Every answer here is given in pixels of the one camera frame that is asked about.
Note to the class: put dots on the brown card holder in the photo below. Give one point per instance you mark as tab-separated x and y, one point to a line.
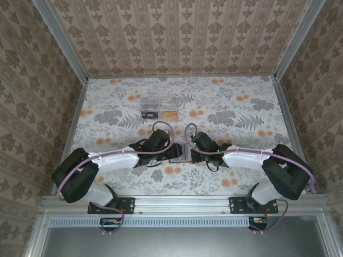
186	155

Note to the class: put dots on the black credit card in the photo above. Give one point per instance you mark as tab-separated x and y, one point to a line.
150	115

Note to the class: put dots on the orange credit card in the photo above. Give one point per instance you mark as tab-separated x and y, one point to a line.
169	115

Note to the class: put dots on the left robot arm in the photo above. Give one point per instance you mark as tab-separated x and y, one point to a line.
115	163

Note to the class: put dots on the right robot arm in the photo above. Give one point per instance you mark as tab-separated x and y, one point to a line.
241	162

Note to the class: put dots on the clear acrylic box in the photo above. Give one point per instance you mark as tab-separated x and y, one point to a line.
160	103

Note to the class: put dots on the floral patterned tablecloth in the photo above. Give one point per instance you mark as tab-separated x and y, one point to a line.
150	187

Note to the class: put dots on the grey metal panel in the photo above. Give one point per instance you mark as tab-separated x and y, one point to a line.
187	241

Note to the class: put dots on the black connector board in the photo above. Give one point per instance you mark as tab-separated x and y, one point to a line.
258	223
110	223

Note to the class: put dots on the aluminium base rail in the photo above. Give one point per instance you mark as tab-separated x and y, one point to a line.
182	204

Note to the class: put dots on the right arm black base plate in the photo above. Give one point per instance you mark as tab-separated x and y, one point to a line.
237	204

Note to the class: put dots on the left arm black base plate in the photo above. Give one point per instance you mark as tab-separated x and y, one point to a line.
128	204

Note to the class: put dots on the aluminium side rail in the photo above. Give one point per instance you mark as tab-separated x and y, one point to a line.
76	112
293	134

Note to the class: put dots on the aluminium frame post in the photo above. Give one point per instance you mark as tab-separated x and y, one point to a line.
296	40
63	40

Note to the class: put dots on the aluminium lower frame bar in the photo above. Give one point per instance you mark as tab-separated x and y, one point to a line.
325	235
37	235

